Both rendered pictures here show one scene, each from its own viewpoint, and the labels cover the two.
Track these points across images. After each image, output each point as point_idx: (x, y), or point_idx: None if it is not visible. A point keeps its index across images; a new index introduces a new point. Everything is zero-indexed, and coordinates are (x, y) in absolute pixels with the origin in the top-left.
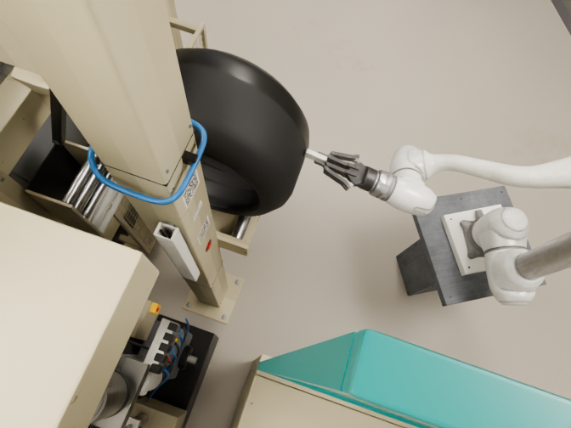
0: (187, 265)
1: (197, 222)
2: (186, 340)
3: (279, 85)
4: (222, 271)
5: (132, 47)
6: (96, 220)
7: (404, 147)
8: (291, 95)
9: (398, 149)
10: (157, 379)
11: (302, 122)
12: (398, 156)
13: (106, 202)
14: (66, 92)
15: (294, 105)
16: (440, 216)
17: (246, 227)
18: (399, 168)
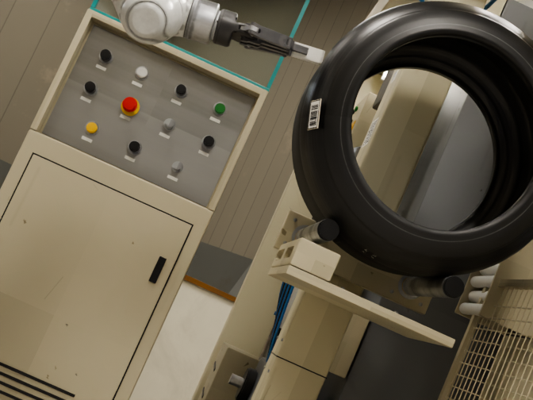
0: None
1: (385, 95)
2: (261, 372)
3: (416, 2)
4: (257, 397)
5: None
6: (475, 276)
7: (170, 1)
8: (393, 20)
9: (172, 16)
10: (289, 301)
11: (356, 25)
12: (179, 7)
13: (485, 276)
14: None
15: (382, 11)
16: None
17: (301, 230)
18: (180, 4)
